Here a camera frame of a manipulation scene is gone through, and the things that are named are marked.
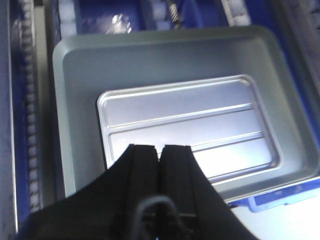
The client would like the far left roller track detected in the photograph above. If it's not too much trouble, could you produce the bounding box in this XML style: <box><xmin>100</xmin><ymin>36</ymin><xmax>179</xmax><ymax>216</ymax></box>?
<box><xmin>18</xmin><ymin>0</ymin><xmax>41</xmax><ymax>213</ymax></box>

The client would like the steel flow rack frame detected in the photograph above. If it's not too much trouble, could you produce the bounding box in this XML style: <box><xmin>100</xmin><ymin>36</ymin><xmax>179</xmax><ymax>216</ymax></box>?
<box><xmin>0</xmin><ymin>0</ymin><xmax>320</xmax><ymax>239</ymax></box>

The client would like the grey deep tray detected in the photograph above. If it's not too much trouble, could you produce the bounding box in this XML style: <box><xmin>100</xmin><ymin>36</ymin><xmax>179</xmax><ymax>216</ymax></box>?
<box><xmin>51</xmin><ymin>24</ymin><xmax>320</xmax><ymax>204</ymax></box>

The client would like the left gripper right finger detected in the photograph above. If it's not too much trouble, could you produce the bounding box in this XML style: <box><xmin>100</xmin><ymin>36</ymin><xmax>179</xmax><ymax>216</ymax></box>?
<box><xmin>159</xmin><ymin>145</ymin><xmax>256</xmax><ymax>240</ymax></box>

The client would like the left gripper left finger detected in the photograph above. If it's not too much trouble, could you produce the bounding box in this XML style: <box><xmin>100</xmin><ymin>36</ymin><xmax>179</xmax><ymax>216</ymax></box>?
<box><xmin>15</xmin><ymin>144</ymin><xmax>158</xmax><ymax>240</ymax></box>

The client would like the middle white roller track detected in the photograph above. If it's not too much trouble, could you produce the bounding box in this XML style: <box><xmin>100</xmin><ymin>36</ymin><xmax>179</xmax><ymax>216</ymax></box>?
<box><xmin>150</xmin><ymin>0</ymin><xmax>172</xmax><ymax>31</ymax></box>

